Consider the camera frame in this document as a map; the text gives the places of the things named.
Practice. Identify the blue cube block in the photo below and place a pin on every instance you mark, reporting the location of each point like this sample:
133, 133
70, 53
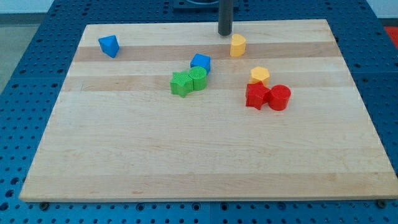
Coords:
200, 60

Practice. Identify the green star block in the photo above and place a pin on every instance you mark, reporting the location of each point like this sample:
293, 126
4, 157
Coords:
181, 83

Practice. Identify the yellow heart block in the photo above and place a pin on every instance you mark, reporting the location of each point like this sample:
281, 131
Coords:
238, 45

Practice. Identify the red cylinder block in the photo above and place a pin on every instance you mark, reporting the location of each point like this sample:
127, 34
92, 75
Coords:
279, 97

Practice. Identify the light wooden board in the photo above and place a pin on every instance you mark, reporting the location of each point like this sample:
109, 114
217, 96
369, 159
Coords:
117, 134

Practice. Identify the yellow hexagon block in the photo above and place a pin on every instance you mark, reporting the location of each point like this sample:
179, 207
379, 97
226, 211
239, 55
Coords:
259, 75

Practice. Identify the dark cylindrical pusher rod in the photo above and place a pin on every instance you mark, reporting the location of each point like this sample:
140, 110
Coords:
225, 17

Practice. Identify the green cylinder block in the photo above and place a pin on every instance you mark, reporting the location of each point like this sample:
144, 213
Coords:
199, 77

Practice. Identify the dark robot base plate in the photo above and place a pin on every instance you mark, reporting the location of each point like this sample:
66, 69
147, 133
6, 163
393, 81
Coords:
194, 5

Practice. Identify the blue triangle block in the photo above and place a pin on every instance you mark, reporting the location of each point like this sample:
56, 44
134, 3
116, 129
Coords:
109, 45

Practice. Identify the red star block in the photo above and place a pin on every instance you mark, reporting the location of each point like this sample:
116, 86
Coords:
256, 95

